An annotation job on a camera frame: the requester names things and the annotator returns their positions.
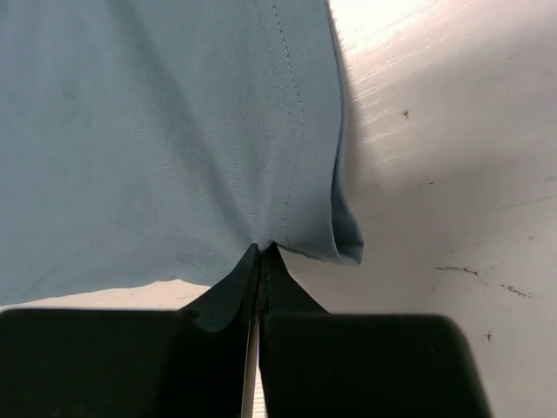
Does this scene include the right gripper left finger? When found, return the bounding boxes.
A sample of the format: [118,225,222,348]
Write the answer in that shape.
[1,246,261,417]

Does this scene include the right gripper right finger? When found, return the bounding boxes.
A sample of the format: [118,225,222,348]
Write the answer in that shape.
[259,247,491,418]

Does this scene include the blue-grey t-shirt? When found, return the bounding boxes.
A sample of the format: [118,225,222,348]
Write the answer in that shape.
[1,1,364,305]

